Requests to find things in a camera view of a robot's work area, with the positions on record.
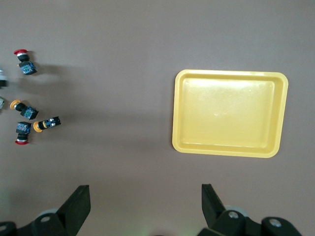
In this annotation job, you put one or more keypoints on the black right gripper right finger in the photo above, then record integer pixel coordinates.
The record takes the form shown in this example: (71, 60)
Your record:
(214, 214)

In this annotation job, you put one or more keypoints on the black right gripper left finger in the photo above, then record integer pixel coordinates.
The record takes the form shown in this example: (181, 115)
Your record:
(73, 214)

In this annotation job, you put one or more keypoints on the yellow push button black body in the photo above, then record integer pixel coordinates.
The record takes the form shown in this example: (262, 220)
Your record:
(50, 123)
(29, 113)

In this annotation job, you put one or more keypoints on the red mushroom button black body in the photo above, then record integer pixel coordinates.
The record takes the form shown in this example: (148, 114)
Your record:
(23, 127)
(27, 68)

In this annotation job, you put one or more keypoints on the yellow plastic tray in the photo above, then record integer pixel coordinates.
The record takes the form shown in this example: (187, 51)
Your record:
(229, 113)

